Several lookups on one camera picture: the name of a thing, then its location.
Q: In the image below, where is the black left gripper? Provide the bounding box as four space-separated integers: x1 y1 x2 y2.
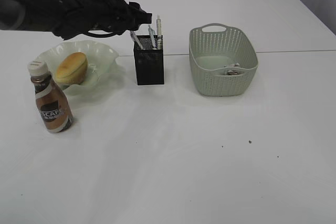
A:
60 0 152 38

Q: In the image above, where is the green white ballpoint pen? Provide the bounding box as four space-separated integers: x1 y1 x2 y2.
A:
156 15 163 50

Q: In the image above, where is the blue grey ballpoint pen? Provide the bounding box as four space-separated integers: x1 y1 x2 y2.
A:
148 25 157 50

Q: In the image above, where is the white grey ballpoint pen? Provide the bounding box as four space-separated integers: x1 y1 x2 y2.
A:
130 31 144 50

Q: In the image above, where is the oval golden bread roll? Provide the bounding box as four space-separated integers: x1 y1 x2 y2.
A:
55 52 88 86

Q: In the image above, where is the small paper scrap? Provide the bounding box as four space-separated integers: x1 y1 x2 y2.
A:
227 70 240 76

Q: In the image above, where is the brown coffee drink bottle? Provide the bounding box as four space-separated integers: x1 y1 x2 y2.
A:
27 59 74 133

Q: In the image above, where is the large paper scrap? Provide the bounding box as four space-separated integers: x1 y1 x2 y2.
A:
224 63 240 68

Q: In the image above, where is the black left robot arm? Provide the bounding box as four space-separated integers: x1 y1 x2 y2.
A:
1 0 152 40

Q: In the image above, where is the black mesh pen holder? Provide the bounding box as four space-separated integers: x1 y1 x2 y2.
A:
133 35 164 86

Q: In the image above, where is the wavy pale green glass plate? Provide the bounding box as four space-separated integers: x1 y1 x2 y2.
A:
36 40 119 96

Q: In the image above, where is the pale green plastic basket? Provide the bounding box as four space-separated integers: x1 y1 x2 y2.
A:
189 23 258 97

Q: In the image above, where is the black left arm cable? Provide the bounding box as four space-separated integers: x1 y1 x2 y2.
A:
0 0 127 38

